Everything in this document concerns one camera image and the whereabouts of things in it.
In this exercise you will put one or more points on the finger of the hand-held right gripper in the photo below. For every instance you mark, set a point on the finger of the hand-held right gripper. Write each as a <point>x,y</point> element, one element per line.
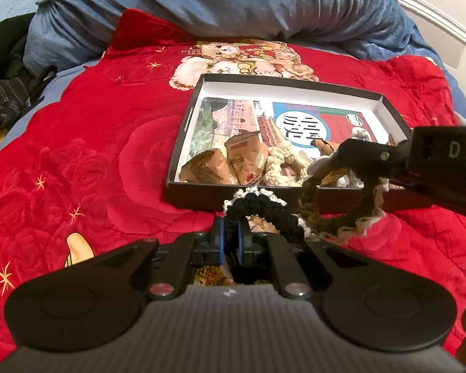
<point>365,153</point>

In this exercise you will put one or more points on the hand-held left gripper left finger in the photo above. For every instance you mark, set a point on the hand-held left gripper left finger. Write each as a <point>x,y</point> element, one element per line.
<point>219,243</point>

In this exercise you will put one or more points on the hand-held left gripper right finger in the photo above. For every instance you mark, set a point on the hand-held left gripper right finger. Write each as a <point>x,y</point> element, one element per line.
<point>240,243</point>

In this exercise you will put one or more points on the brown snack packet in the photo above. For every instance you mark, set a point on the brown snack packet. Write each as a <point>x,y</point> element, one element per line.
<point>244,159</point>
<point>206,167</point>
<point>325,147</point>

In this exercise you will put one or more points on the black lace-edged scrunchie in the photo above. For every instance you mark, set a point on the black lace-edged scrunchie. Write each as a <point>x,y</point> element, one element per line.
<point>272,209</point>

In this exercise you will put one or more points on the olive lace-edged scrunchie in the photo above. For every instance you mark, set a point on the olive lace-edged scrunchie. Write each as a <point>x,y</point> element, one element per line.
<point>314,206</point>

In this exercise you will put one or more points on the cream scrunchie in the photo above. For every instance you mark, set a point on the cream scrunchie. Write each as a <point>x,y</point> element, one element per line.
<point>281,163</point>

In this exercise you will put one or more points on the black shallow box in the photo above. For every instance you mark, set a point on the black shallow box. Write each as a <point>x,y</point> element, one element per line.
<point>283,87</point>

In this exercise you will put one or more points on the printed booklet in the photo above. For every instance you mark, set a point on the printed booklet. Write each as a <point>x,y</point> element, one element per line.
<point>295,122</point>

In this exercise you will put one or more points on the red printed blanket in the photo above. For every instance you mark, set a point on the red printed blanket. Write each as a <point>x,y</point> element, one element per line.
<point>101,143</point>

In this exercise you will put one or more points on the white headboard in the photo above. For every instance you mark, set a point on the white headboard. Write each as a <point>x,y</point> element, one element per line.
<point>431,4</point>

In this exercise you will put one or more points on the blue duvet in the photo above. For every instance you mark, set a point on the blue duvet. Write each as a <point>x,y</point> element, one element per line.
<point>217,4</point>

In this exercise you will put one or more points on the black clothing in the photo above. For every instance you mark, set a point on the black clothing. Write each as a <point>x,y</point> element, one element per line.
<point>4,85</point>

